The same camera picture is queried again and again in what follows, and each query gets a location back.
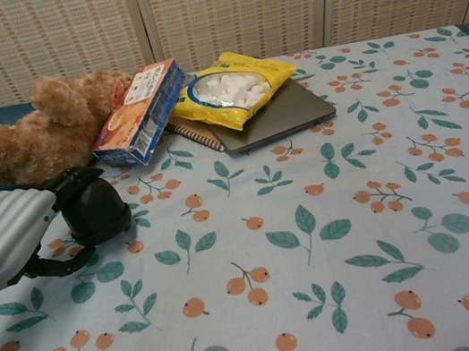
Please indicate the silver and black left robot hand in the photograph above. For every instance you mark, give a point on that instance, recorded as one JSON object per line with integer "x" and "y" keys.
{"x": 3, "y": 230}

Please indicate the black dice cup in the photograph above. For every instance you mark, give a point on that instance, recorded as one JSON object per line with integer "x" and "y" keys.
{"x": 90, "y": 205}

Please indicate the brown curly plush bear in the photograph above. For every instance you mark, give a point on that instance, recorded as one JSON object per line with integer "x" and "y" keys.
{"x": 20, "y": 145}

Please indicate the blue and orange biscuit box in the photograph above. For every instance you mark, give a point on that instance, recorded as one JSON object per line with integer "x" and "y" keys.
{"x": 134, "y": 120}

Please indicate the brown spiral notebook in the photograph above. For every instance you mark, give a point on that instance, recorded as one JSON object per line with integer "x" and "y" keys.
{"x": 195, "y": 134}

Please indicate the fruit and leaf print tablecloth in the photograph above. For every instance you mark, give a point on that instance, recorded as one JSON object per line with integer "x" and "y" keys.
{"x": 274, "y": 246}

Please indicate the yellow marshmallow bag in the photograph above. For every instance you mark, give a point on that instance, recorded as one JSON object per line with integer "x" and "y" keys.
{"x": 242, "y": 92}

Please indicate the grey closed laptop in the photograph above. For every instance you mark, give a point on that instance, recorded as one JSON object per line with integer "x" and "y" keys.
{"x": 287, "y": 116}

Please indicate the woven folding screen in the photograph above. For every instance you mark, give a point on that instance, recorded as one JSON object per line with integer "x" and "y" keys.
{"x": 232, "y": 7}

